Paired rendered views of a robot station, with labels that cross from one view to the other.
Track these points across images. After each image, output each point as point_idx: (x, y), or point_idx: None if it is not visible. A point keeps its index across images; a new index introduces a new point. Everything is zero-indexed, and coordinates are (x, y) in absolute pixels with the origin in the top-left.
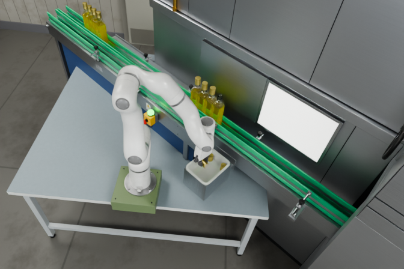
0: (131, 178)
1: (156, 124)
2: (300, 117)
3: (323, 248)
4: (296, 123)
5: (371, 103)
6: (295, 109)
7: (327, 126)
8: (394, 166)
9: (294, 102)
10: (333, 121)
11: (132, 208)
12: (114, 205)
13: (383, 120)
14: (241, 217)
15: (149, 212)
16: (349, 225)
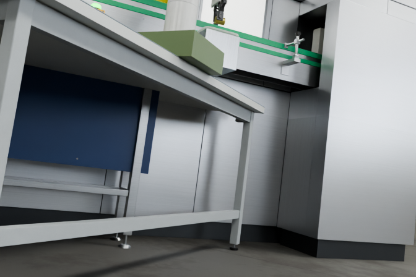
0: (187, 13)
1: None
2: (238, 0)
3: (322, 81)
4: (236, 8)
5: None
6: None
7: (260, 0)
8: None
9: None
10: None
11: (208, 55)
12: (196, 40)
13: None
14: (254, 107)
15: (218, 71)
16: (340, 9)
